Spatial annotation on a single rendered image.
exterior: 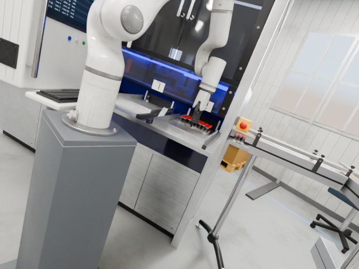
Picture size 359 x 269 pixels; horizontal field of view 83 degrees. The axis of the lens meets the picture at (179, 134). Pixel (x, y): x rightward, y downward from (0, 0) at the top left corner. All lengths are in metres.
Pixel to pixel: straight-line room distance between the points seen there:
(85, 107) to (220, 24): 0.65
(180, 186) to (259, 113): 2.90
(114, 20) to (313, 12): 3.91
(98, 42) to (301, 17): 3.89
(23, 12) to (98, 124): 0.70
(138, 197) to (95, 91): 1.05
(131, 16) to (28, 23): 0.69
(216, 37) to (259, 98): 3.17
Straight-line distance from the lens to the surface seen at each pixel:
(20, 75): 1.28
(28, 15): 1.25
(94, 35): 0.77
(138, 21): 0.66
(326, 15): 4.27
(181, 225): 1.54
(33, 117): 2.18
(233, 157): 3.30
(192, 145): 0.87
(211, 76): 1.02
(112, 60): 0.69
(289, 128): 3.88
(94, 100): 0.71
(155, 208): 1.56
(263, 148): 1.35
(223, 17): 0.99
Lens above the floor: 1.13
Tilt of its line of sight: 15 degrees down
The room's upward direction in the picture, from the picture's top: 21 degrees clockwise
